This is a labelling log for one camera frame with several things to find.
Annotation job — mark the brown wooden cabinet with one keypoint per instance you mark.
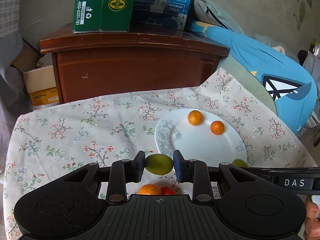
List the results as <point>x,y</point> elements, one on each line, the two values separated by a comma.
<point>94,64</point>

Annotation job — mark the small cardboard box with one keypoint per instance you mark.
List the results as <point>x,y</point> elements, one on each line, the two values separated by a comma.
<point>41,86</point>

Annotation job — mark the blue milk carton box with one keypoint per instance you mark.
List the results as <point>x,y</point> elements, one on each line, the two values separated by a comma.
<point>164,13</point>

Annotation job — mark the person right hand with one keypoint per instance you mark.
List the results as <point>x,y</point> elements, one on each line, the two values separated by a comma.
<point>312,223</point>

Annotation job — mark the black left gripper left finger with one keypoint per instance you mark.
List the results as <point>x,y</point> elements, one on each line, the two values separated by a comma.
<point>75,202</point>

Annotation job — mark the white round plate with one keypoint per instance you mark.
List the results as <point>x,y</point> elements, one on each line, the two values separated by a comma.
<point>200,139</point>

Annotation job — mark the floral tablecloth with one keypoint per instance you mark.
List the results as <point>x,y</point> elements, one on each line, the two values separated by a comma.
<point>49,143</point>

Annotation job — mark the checkered grey cloth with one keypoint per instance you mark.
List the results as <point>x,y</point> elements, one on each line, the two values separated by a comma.
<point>12,84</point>

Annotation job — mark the large green mango fruit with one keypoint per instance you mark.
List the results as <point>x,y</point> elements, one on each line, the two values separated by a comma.
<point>159,164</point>

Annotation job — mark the orange tangerine middle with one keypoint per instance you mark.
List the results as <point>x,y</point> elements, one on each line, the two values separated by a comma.
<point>149,189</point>

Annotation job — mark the green milk carton box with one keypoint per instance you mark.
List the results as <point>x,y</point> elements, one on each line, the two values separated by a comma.
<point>102,16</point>

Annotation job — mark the red cherry tomato middle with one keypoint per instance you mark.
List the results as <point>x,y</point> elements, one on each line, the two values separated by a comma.
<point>167,191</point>

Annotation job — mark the large orange tangerine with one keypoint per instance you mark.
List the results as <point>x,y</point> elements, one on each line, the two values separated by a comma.
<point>217,127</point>

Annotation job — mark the blue patterned cushion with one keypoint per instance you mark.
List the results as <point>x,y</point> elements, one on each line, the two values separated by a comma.
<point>291,87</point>

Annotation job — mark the green fruit bottom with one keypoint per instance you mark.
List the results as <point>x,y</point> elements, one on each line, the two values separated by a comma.
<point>240,163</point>

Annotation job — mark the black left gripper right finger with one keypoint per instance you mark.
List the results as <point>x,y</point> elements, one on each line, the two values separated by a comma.
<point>244,202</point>

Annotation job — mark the grey jacket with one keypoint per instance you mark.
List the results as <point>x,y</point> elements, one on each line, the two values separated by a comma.
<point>209,11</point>

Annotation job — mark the orange tangerine top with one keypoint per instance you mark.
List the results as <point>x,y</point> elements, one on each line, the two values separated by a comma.
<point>195,117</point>

